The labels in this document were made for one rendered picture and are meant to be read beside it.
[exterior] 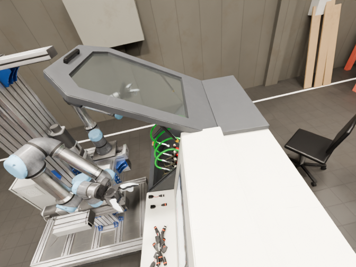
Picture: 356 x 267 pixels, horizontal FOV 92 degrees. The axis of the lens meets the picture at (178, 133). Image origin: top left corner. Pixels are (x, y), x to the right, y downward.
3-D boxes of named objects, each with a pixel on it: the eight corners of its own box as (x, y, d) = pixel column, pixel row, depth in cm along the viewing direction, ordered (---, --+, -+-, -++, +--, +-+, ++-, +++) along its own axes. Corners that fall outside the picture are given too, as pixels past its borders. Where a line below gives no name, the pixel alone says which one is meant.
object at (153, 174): (156, 148, 199) (152, 138, 188) (159, 148, 198) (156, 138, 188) (152, 198, 152) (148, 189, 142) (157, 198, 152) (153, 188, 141)
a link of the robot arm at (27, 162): (90, 196, 123) (37, 142, 87) (76, 217, 113) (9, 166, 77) (77, 193, 127) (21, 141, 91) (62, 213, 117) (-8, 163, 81)
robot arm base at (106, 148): (96, 157, 167) (91, 150, 161) (98, 146, 179) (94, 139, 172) (111, 153, 168) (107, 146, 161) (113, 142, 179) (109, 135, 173)
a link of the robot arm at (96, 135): (96, 149, 161) (88, 139, 152) (92, 142, 170) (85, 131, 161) (108, 142, 165) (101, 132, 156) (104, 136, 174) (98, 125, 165)
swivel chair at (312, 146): (337, 180, 217) (384, 123, 156) (294, 193, 214) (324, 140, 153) (302, 148, 262) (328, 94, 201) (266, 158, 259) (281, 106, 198)
